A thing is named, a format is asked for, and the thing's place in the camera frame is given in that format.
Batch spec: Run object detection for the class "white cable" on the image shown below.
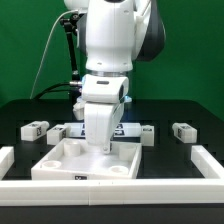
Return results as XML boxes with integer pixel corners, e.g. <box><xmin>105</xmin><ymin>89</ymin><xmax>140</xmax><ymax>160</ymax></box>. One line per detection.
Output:
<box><xmin>29</xmin><ymin>9</ymin><xmax>80</xmax><ymax>100</ymax></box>

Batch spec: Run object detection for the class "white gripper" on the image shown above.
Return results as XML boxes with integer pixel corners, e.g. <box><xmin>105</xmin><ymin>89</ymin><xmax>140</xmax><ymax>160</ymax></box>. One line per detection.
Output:
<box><xmin>84</xmin><ymin>102</ymin><xmax>124</xmax><ymax>154</ymax></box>

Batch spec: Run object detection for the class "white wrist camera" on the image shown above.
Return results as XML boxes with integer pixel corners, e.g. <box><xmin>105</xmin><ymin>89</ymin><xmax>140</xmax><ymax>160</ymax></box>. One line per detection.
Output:
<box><xmin>82</xmin><ymin>74</ymin><xmax>129</xmax><ymax>104</ymax></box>

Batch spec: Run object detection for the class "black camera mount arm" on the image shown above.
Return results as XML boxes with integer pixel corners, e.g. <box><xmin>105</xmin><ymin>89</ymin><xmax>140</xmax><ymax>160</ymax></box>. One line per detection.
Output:
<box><xmin>60</xmin><ymin>17</ymin><xmax>82</xmax><ymax>87</ymax></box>

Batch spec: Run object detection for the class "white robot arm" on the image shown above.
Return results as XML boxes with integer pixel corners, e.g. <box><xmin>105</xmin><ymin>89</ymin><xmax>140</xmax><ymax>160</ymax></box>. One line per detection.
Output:
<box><xmin>64</xmin><ymin>0</ymin><xmax>166</xmax><ymax>153</ymax></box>

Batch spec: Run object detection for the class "white U-shaped fence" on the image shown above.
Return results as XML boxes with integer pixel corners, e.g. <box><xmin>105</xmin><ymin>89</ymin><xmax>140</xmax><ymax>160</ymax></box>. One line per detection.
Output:
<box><xmin>0</xmin><ymin>146</ymin><xmax>224</xmax><ymax>206</ymax></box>

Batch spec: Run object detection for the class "black cable bundle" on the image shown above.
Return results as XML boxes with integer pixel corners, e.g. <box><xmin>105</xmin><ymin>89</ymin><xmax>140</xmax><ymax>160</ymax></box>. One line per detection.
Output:
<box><xmin>33</xmin><ymin>82</ymin><xmax>83</xmax><ymax>100</ymax></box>

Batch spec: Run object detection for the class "white fiducial marker plate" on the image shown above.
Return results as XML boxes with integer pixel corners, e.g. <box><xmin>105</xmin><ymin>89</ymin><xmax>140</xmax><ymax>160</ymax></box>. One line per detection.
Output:
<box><xmin>66</xmin><ymin>123</ymin><xmax>141</xmax><ymax>138</ymax></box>

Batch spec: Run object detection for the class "white square tabletop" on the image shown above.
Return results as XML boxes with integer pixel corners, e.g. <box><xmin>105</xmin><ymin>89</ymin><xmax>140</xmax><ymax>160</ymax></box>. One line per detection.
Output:
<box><xmin>31</xmin><ymin>138</ymin><xmax>142</xmax><ymax>180</ymax></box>

